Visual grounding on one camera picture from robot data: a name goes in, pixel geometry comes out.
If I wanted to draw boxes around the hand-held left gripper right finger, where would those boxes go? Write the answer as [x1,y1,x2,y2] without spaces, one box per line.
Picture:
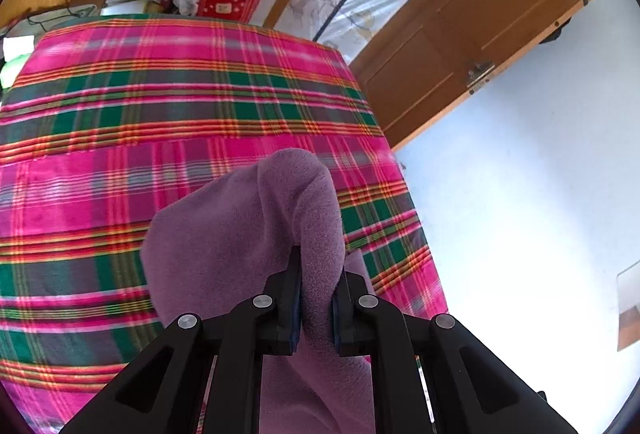
[332,271,578,434]

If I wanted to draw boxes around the metal door lock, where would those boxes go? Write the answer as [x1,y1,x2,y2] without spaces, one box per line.
[466,60,496,95]

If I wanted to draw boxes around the pink plaid blanket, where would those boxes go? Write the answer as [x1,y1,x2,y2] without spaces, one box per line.
[0,13,450,434]

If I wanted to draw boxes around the wooden door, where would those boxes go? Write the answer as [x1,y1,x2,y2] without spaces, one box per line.
[348,0,612,153]

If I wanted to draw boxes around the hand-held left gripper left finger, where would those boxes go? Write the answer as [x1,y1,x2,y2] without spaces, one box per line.
[60,245,303,434]

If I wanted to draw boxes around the purple fleece pants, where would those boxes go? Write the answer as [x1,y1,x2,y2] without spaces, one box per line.
[140,148,377,434]

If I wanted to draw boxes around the pale green tissue packs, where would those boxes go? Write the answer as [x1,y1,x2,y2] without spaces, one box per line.
[0,54,29,90]

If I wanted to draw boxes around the wooden board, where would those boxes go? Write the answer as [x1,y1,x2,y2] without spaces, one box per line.
[616,263,640,353]

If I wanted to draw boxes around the flat white box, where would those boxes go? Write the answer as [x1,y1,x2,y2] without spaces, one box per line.
[102,0,151,18]

